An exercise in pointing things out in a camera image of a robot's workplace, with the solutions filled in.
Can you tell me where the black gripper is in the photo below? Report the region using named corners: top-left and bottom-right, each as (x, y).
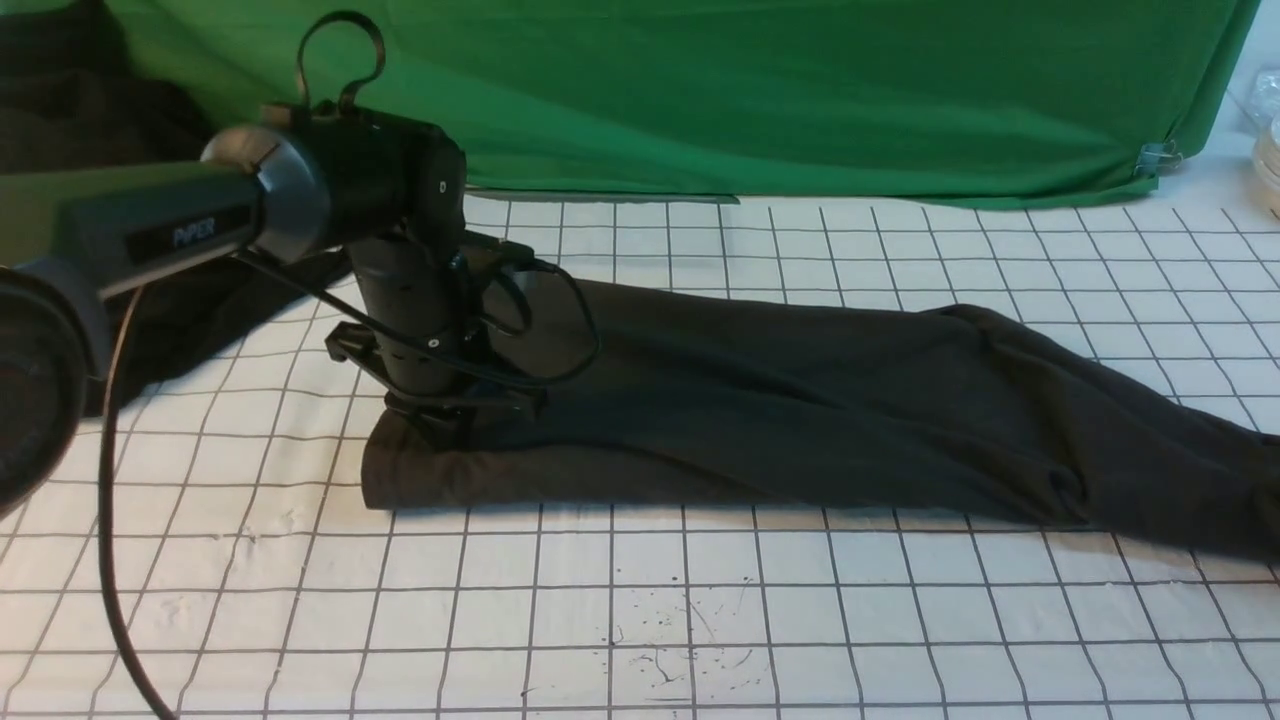
top-left (325, 234), bottom-right (547, 451)

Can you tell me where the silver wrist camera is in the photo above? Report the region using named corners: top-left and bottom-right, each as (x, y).
top-left (460, 229), bottom-right (538, 295)

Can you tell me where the black cloth pile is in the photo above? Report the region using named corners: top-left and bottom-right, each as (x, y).
top-left (3, 1), bottom-right (302, 424)

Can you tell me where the dark gray long-sleeved shirt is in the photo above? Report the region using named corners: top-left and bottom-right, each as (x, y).
top-left (361, 281), bottom-right (1279, 562)

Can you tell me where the metal binder clip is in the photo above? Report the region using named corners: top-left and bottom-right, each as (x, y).
top-left (1133, 140), bottom-right (1184, 178)

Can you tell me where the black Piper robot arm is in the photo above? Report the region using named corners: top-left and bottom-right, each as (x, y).
top-left (3, 96), bottom-right (550, 512)

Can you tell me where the green backdrop cloth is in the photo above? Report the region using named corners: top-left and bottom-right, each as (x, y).
top-left (102, 1), bottom-right (1260, 210)

